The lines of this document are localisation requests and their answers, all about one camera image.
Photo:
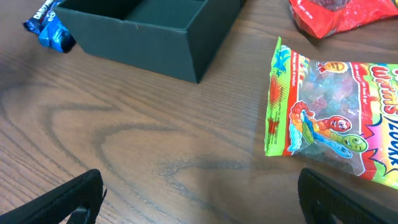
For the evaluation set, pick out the red snack bag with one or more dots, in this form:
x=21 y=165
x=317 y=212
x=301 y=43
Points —
x=322 y=18

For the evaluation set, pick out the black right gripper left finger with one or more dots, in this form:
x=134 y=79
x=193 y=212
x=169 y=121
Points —
x=79 y=200

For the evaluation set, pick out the light blue cookie pack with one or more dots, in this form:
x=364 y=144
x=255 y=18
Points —
x=55 y=35

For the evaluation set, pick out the dark blue Dairy Milk bar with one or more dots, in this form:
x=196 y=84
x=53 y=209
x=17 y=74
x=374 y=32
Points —
x=43 y=16

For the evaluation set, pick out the dark green open box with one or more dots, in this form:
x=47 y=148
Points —
x=176 y=38

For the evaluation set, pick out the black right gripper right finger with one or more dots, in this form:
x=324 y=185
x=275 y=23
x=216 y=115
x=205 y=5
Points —
x=322 y=199

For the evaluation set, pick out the gummy worms candy bag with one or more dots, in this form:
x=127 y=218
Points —
x=343 y=114

